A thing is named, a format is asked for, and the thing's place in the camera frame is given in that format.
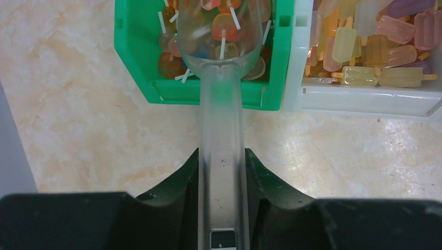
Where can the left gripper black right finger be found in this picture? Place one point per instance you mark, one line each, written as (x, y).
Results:
(282, 217)

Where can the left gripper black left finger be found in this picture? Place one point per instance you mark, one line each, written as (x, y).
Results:
(164, 217)

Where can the clear plastic scoop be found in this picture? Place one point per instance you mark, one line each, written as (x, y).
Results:
(220, 42)

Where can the white bin orange candies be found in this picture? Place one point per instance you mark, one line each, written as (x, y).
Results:
(421, 104)

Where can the green candy bin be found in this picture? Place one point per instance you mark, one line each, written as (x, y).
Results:
(137, 27)

